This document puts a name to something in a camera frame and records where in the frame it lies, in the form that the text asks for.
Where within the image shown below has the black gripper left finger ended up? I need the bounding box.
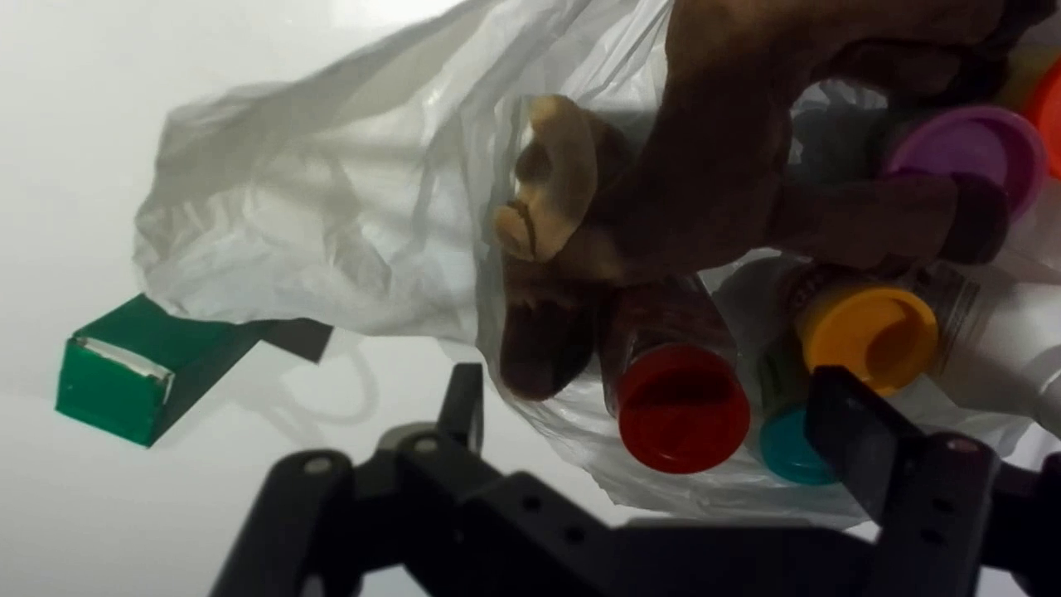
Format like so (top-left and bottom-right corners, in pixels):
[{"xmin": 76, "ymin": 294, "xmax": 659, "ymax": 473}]
[{"xmin": 204, "ymin": 357, "xmax": 633, "ymax": 597}]

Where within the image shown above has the dough tub with purple lid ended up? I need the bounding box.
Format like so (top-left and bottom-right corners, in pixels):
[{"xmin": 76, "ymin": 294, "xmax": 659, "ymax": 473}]
[{"xmin": 879, "ymin": 103, "xmax": 1052, "ymax": 268}]

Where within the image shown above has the brown plush teddy bear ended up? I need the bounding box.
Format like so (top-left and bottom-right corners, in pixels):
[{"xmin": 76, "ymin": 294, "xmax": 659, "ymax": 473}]
[{"xmin": 482, "ymin": 0, "xmax": 1061, "ymax": 404}]

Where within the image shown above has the dough tub with teal lid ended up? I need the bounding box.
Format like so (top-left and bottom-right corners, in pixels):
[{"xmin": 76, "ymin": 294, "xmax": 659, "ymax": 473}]
[{"xmin": 752, "ymin": 402, "xmax": 844, "ymax": 490}]

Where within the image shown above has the dough tub with yellow lid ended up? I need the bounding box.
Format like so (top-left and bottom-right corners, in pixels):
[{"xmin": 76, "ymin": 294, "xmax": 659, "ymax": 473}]
[{"xmin": 792, "ymin": 278, "xmax": 944, "ymax": 404}]

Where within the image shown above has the spice jar with red lid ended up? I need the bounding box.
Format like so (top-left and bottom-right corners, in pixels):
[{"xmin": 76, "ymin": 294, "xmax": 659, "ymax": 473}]
[{"xmin": 597, "ymin": 278, "xmax": 755, "ymax": 479}]

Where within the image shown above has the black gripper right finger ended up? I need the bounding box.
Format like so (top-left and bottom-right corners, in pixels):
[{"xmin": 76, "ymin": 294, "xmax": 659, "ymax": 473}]
[{"xmin": 801, "ymin": 363, "xmax": 1061, "ymax": 597}]

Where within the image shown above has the white plastic bag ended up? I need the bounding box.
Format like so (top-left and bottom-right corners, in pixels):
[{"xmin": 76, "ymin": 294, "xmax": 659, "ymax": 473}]
[{"xmin": 128, "ymin": 0, "xmax": 1061, "ymax": 525}]

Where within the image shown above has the green carton box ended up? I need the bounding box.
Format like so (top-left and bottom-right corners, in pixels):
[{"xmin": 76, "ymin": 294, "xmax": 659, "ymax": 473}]
[{"xmin": 54, "ymin": 288, "xmax": 339, "ymax": 450}]

